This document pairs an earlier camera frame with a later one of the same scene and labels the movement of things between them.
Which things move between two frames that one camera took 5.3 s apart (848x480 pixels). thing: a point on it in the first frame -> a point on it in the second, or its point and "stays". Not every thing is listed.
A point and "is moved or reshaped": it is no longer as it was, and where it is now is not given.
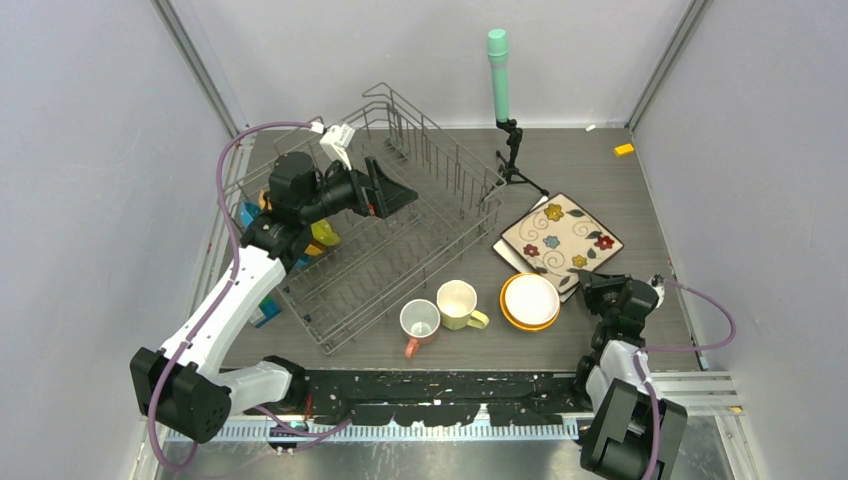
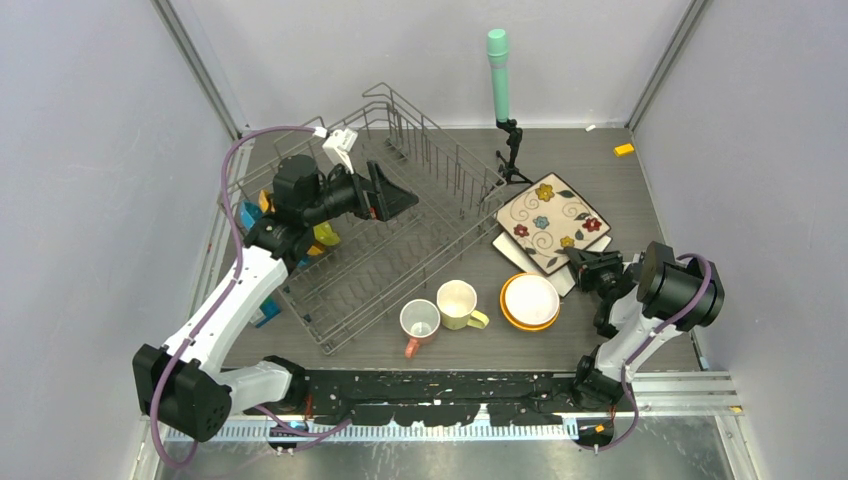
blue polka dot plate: [248, 211] stays
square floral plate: [557, 239] is moved or reshaped
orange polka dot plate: [311, 249] stays
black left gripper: [375, 195] stays
